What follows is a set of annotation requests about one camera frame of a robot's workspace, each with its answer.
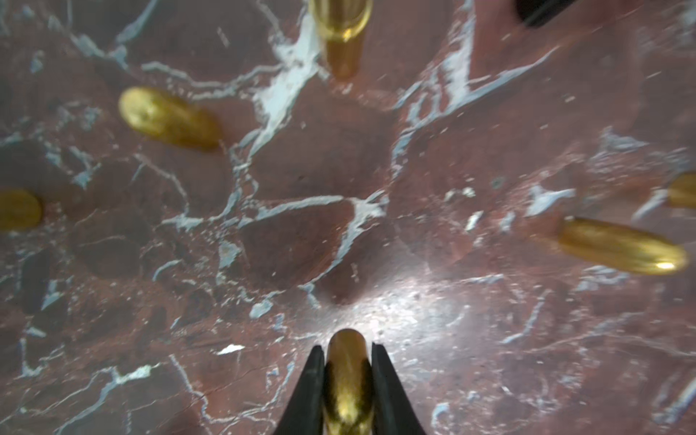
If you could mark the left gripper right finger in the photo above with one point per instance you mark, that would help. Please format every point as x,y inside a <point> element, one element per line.
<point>393,413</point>

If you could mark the gold lipstick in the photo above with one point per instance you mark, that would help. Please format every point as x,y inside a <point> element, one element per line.
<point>348,394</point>
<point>20,210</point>
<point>681,192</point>
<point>340,26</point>

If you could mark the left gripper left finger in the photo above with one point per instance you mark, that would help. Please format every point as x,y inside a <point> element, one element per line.
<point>304,412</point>

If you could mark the black lipstick cap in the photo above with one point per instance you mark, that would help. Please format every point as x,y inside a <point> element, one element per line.
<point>536,13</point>

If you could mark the gold lipstick cap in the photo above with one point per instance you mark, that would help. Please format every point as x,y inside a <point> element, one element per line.
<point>621,247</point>
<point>165,117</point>

